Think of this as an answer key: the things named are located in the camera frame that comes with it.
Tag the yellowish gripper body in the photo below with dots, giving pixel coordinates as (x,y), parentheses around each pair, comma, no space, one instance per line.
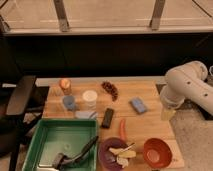
(167,114)

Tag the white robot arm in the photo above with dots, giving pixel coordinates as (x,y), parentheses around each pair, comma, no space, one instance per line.
(183,82)

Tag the white lidded cup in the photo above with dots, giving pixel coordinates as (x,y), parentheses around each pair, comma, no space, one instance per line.
(90,98)

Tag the blue rectangular sponge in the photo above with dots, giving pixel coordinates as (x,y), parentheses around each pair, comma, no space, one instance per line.
(138,105)

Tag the wooden cutting board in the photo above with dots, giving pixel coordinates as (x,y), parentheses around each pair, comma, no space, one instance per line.
(138,128)

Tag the orange red bowl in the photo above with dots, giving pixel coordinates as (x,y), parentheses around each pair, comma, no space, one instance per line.
(157,153)

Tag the orange carrot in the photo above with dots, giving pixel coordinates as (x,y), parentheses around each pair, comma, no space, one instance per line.
(122,130)

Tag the black rectangular block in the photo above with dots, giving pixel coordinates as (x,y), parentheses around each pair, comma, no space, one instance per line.
(107,118)

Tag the food pieces in bowl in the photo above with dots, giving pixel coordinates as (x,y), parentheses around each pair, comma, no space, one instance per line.
(122,155)

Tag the purple bowl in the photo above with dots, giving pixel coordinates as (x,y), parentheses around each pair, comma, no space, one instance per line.
(104,154)

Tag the light blue sponge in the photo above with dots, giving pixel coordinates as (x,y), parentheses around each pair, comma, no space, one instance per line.
(86,114)

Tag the blue cloth piece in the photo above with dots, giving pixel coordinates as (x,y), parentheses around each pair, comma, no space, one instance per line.
(69,102)

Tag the green plastic bin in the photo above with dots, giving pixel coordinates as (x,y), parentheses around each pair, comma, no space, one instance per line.
(67,136)

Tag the orange peach fruit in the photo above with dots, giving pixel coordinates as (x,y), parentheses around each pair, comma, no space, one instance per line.
(65,85)

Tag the black dish brush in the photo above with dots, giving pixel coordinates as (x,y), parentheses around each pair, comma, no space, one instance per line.
(62,159)

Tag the grey chair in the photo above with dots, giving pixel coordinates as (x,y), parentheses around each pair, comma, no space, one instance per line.
(12,127)

